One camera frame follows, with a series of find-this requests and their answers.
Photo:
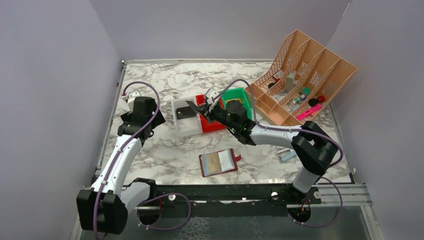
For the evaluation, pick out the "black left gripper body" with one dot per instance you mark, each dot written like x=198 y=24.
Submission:
x=154 y=117

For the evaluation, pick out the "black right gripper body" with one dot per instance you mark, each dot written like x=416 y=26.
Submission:
x=208 y=110

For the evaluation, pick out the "dark credit card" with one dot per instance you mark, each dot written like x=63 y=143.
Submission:
x=193 y=106

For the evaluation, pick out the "red leather card holder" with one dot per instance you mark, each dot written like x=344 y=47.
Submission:
x=219 y=162

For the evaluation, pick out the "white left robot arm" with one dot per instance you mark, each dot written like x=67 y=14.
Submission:
x=104 y=207

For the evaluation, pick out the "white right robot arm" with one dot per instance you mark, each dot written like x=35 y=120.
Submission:
x=315 y=149

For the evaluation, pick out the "gold card in green bin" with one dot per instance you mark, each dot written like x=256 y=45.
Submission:
x=236 y=100

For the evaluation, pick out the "red plastic bin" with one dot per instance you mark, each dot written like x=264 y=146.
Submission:
x=205 y=125

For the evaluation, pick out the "white plastic bin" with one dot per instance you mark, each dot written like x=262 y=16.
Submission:
x=188 y=126

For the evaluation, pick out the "green plastic bin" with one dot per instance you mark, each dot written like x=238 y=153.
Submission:
x=240 y=95

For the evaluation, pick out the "light blue small object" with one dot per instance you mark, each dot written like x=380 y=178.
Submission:
x=285 y=154

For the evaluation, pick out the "grey box in organizer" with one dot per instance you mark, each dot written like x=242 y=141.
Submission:
x=290 y=81

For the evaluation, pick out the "beige desk organizer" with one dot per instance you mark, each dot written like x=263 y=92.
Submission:
x=317 y=68

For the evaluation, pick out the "green capped tube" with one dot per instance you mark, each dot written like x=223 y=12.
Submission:
x=303 y=94

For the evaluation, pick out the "red black round item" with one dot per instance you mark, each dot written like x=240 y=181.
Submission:
x=315 y=101

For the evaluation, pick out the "pink highlighter marker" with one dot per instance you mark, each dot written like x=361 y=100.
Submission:
x=308 y=112

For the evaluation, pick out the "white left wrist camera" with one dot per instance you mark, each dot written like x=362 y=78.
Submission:
x=130 y=99

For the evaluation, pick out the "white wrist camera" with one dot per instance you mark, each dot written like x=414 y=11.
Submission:
x=211 y=96
x=130 y=99

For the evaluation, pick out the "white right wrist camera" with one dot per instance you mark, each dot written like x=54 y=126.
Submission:
x=211 y=96

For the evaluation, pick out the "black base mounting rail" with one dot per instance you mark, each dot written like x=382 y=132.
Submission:
x=226 y=200

